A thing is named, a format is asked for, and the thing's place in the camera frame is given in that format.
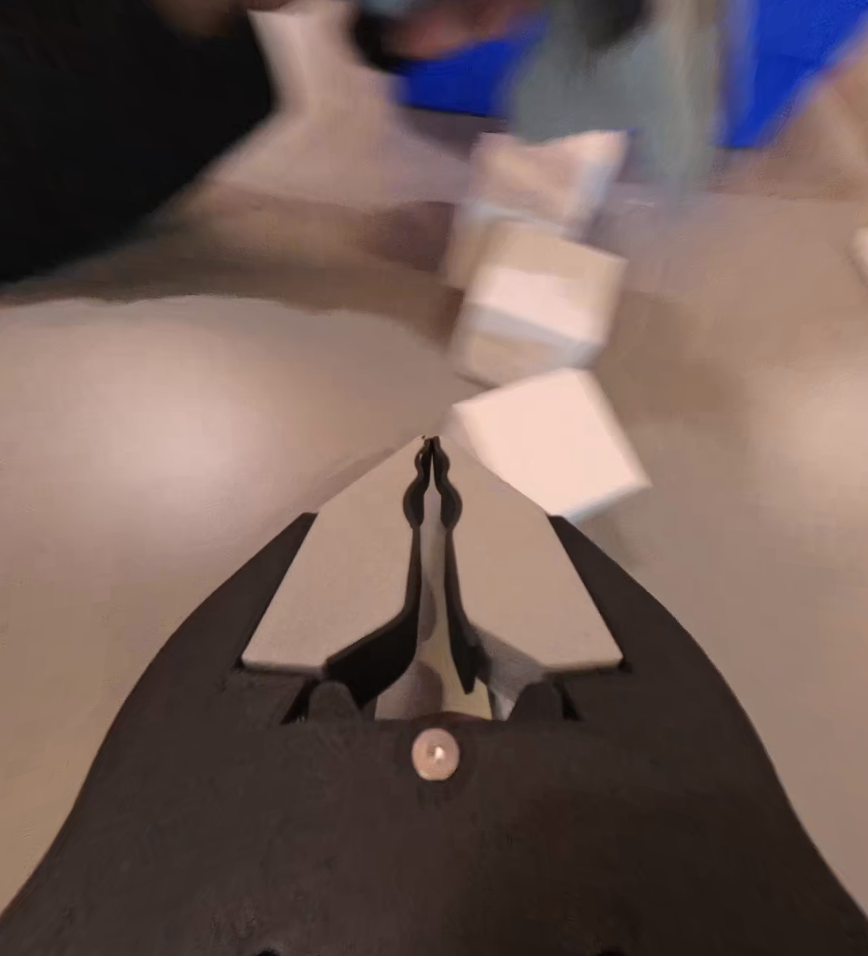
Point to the person's left forearm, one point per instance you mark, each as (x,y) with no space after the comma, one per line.
(68,112)

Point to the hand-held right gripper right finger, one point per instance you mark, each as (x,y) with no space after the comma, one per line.
(523,597)

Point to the blue plastic bin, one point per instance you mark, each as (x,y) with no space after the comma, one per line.
(792,75)

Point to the person's left hand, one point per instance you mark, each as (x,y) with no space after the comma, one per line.
(456,26)

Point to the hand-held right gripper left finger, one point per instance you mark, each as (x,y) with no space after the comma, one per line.
(344,590)

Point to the white hard foam cube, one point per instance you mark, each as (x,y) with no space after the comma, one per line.
(538,314)
(553,448)
(546,179)

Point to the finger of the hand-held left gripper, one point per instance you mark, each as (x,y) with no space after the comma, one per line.
(613,97)

